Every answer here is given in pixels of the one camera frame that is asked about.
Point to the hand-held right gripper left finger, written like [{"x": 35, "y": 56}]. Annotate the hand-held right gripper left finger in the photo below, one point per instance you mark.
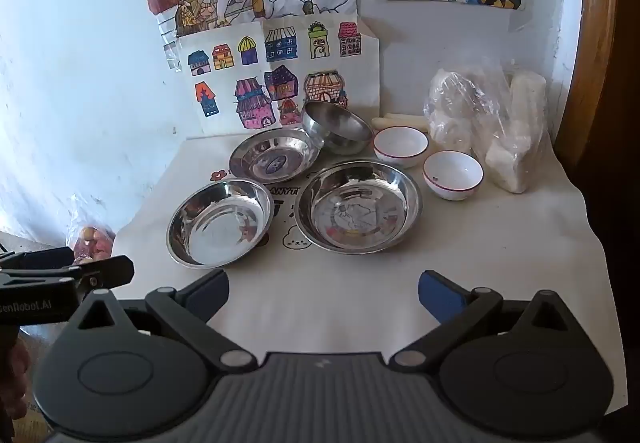
[{"x": 207, "y": 295}]

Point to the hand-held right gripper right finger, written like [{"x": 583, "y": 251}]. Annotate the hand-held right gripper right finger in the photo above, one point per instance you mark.
[{"x": 440, "y": 295}]

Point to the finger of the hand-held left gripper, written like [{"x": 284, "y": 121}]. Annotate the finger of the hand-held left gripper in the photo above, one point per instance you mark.
[
  {"x": 110, "y": 270},
  {"x": 40, "y": 257}
]

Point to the medium stainless steel plate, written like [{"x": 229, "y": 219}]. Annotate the medium stainless steel plate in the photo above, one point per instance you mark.
[{"x": 220, "y": 228}]

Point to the white bowl red rim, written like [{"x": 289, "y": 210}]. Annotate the white bowl red rim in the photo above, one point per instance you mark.
[
  {"x": 400, "y": 145},
  {"x": 452, "y": 175}
]

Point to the small stainless steel plate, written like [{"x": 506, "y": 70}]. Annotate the small stainless steel plate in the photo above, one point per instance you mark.
[{"x": 270, "y": 155}]

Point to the stainless steel bowl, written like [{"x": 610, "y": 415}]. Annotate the stainless steel bowl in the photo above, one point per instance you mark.
[{"x": 335, "y": 128}]

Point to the person's left hand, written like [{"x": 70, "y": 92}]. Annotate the person's left hand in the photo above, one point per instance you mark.
[{"x": 17, "y": 383}]

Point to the clear bag of snacks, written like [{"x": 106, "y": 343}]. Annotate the clear bag of snacks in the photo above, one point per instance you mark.
[{"x": 90, "y": 245}]

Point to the white printed tablecloth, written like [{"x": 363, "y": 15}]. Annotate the white printed tablecloth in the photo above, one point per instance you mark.
[{"x": 350, "y": 283}]

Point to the white rice cake stick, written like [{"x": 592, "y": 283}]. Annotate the white rice cake stick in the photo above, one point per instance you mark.
[
  {"x": 400, "y": 124},
  {"x": 402, "y": 117}
]

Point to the clear bag of white rolls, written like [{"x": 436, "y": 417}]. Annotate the clear bag of white rolls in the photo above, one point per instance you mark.
[{"x": 490, "y": 123}]

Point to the coloured houses drawing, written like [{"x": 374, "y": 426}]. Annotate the coloured houses drawing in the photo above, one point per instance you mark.
[{"x": 280, "y": 68}]

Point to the brown wooden frame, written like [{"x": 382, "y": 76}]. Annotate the brown wooden frame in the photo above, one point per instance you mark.
[{"x": 600, "y": 48}]

